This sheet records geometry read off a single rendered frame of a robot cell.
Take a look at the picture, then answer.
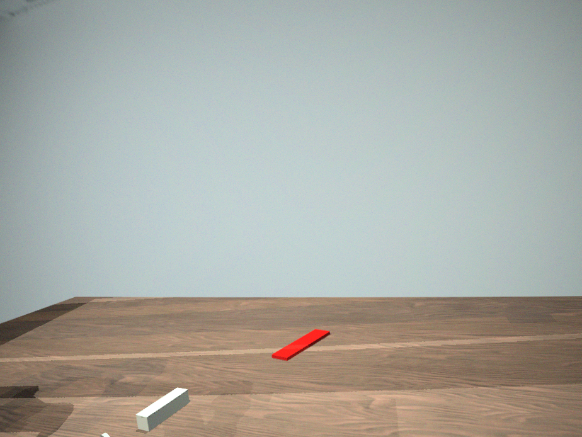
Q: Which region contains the white rectangular bar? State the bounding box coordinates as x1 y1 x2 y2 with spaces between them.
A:
136 388 190 431

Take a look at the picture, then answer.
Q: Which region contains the red flat bar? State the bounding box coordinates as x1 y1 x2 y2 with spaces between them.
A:
272 329 330 361

